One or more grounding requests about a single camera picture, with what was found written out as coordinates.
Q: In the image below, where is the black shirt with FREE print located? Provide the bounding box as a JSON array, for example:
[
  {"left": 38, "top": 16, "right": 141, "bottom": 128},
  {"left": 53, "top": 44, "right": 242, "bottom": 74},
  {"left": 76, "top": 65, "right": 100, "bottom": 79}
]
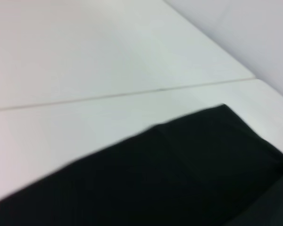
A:
[{"left": 0, "top": 103, "right": 283, "bottom": 226}]

